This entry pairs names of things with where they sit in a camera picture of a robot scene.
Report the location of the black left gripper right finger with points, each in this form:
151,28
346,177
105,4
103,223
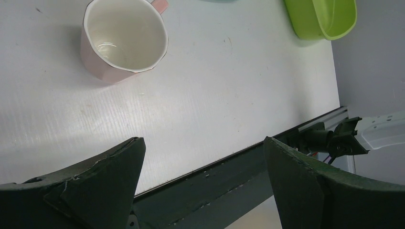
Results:
310,194

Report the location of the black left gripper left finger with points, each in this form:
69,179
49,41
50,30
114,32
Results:
96,193

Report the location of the pink white mug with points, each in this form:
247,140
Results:
122,38

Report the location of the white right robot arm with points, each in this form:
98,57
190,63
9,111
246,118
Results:
354,136

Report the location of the lime green plastic tub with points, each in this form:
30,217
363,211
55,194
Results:
322,19

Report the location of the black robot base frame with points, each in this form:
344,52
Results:
211,197

